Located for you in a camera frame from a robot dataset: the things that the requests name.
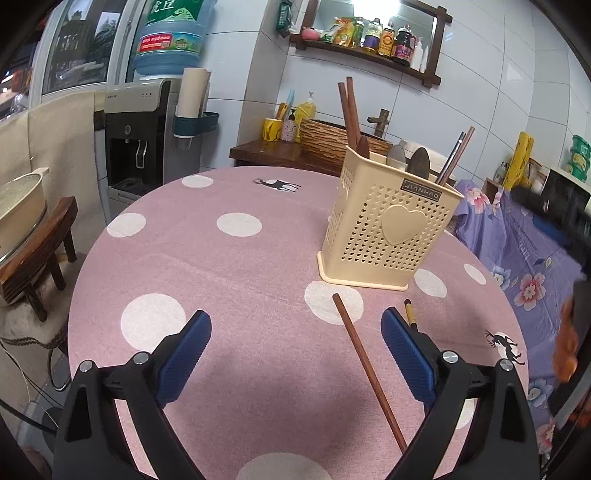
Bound beige cloth cover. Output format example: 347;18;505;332
0;88;107;217

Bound black coiled cable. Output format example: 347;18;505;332
0;320;70;354

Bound yellow seasoning packets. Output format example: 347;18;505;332
329;16;352;48

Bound purple floral cloth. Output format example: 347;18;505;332
455;180;591;467

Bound amber sauce bottle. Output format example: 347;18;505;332
379;21;397;57

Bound dark soy sauce bottle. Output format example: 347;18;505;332
392;24;416;65

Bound white microwave oven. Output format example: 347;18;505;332
540;167;591;232

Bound sliding window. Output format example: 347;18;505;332
39;0;144;95

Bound green hanging packet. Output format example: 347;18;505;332
276;0;294;32

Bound small wooden box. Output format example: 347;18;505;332
482;159;546;199

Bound dark wooden stool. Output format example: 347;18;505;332
0;196;79;321

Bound pink polka dot tablecloth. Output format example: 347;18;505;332
68;166;529;480

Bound purple label bottle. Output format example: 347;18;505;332
362;18;383;51

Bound blue water jug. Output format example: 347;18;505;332
134;0;218;81

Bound black white water dispenser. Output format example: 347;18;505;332
104;78;183;204

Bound yellow soap dispenser bottle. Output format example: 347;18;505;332
294;91;317;134

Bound brown wooden chopstick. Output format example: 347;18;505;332
443;126;476;188
337;82;357;147
332;293;408;453
345;77;365;145

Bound wicker wash basin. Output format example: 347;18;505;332
300;117;393;160

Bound dark wooden counter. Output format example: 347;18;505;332
229;137;345;178

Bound dull grey spoon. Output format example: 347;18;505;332
406;148;432;178

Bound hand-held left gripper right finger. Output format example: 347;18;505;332
381;307;541;480

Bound plain black chopstick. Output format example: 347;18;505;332
436;132;466;188

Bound yellow patterned roll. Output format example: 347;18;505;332
503;131;535;190

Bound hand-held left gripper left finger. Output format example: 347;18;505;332
53;309;213;480

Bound dark wooden framed mirror shelf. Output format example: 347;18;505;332
290;0;453;88

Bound person's right hand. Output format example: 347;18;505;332
551;300;583;384

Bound beige plastic utensil holder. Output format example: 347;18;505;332
318;145;465;291

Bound cream pot with lid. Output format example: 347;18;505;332
0;167;49;252

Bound teal wall holder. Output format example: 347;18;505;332
173;111;221;139

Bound bronze faucet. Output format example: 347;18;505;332
367;109;391;138

